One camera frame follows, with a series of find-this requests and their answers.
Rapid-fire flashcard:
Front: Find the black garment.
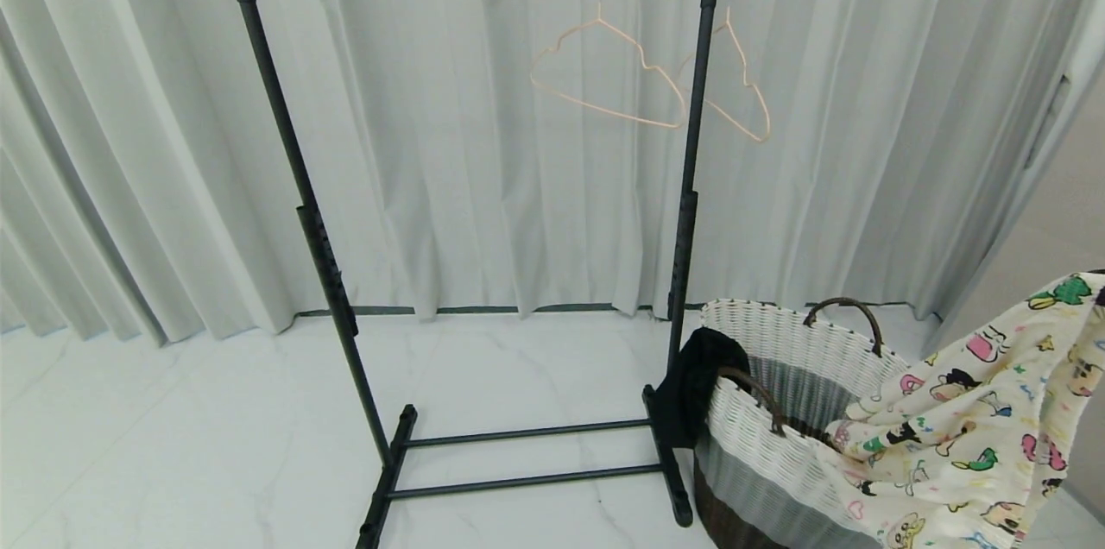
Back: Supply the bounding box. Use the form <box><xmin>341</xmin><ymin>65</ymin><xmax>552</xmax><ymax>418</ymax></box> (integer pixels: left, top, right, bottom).
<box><xmin>649</xmin><ymin>327</ymin><xmax>752</xmax><ymax>449</ymax></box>

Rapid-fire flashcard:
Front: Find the pink clothes hanger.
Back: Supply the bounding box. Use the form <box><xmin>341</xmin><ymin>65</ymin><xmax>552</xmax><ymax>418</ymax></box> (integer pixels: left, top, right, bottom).
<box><xmin>676</xmin><ymin>0</ymin><xmax>772</xmax><ymax>144</ymax></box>
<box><xmin>529</xmin><ymin>0</ymin><xmax>688</xmax><ymax>132</ymax></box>

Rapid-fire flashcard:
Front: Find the cream printed garment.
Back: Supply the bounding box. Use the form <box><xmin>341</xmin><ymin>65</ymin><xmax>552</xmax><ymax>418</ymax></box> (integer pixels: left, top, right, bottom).
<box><xmin>816</xmin><ymin>270</ymin><xmax>1105</xmax><ymax>549</ymax></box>

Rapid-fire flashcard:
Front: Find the white laundry basket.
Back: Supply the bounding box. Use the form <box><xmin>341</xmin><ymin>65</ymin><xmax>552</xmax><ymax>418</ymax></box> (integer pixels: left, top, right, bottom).
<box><xmin>693</xmin><ymin>297</ymin><xmax>916</xmax><ymax>549</ymax></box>

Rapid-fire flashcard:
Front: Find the white curtain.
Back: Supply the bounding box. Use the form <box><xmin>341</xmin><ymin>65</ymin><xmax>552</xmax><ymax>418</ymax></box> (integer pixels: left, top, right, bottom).
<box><xmin>0</xmin><ymin>0</ymin><xmax>1105</xmax><ymax>347</ymax></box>

